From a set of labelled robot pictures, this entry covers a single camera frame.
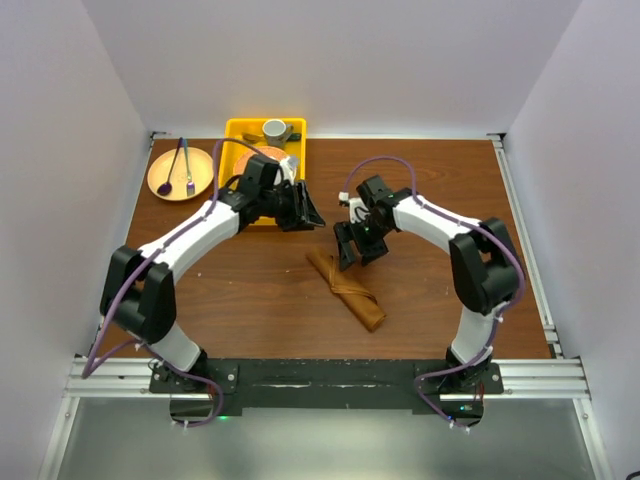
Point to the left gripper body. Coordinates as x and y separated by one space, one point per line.
290 206

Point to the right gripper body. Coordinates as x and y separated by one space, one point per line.
367 237

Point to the orange cloth napkin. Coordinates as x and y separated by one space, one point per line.
359 300

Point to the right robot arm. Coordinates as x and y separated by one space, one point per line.
487 275

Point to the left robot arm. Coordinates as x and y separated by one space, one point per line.
139 292

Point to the woven orange round plate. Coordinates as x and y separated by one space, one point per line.
274 153

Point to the white cup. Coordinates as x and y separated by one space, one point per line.
276 132

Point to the beige round plate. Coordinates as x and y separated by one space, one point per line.
201 167

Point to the iridescent metal fork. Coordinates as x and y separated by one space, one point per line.
190 185

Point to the yellow plastic tray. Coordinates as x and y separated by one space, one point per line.
230 150

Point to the purple metal spoon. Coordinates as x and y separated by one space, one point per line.
165 188

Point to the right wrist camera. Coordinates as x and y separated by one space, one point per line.
358 212

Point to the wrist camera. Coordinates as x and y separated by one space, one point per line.
358 212
289 168

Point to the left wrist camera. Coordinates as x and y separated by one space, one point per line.
289 168

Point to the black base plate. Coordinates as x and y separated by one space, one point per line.
415 385

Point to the aluminium frame rail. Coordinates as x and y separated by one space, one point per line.
557 377

